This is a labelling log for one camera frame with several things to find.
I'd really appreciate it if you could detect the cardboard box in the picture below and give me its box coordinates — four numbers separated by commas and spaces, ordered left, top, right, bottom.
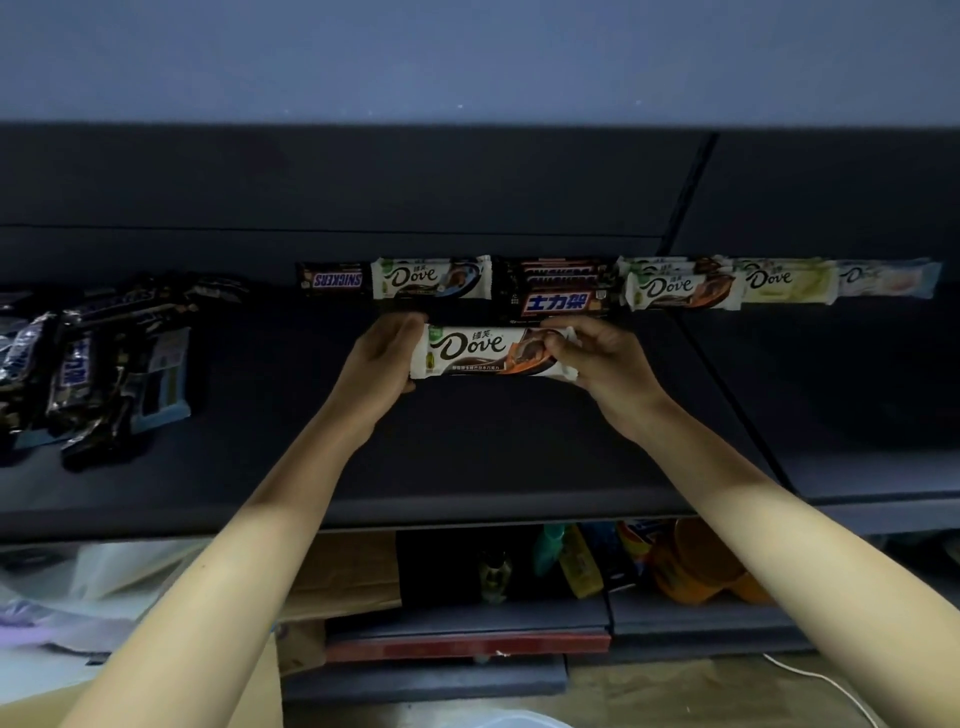
0, 620, 330, 728

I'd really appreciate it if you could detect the Dove bar blue white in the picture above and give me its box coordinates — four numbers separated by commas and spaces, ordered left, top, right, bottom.
371, 255, 494, 301

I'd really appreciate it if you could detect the orange blue detergent bag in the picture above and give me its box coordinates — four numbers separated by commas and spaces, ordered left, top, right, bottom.
616, 520, 661, 571

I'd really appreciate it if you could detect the teal plastic bottle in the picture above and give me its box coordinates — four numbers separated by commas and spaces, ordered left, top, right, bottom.
532, 524, 566, 577

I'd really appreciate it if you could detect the Dove bar pink blue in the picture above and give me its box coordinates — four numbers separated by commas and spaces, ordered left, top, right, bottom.
832, 257, 943, 301

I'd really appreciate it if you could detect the short brown chocolate bar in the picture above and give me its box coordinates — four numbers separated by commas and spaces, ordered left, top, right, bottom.
296, 260, 375, 298

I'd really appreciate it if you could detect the person's left forearm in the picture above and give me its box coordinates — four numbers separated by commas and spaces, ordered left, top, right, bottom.
59, 408, 391, 728

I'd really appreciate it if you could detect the white cable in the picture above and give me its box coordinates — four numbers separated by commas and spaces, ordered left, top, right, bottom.
762, 651, 880, 728

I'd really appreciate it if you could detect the person's left hand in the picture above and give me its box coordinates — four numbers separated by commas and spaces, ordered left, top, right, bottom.
328, 311, 431, 445

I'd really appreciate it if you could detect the dark grey metal shelf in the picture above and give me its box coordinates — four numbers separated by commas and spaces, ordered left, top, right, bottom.
0, 0, 960, 706

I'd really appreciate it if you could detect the person's right hand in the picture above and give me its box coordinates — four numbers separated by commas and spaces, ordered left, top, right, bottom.
539, 314, 673, 444

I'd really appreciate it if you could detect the orange plastic tub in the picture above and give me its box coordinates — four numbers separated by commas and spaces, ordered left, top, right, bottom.
648, 517, 748, 607
731, 569, 775, 606

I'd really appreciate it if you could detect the person's right forearm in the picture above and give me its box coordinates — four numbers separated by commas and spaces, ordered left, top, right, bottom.
622, 397, 960, 728

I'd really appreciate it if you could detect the pile of mixed chocolate bars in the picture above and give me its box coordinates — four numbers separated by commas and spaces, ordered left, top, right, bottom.
0, 273, 250, 474

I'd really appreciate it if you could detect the Dove bar yellow green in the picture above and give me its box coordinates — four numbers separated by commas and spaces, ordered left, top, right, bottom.
733, 257, 838, 307

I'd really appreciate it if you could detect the dark blue carton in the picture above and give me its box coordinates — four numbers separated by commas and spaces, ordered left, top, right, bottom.
592, 522, 640, 594

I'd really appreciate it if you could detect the yellow plastic bottle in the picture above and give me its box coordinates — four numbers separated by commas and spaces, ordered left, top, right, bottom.
562, 524, 606, 599

